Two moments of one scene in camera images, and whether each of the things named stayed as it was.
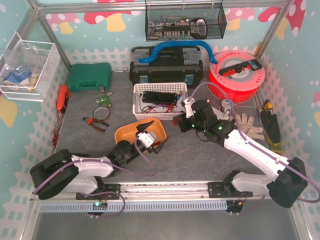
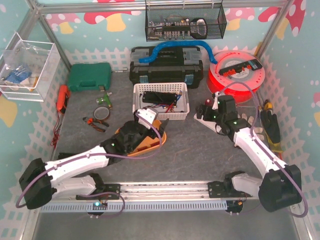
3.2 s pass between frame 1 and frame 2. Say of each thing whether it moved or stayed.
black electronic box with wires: stayed
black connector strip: stayed
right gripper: moved
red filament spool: stayed
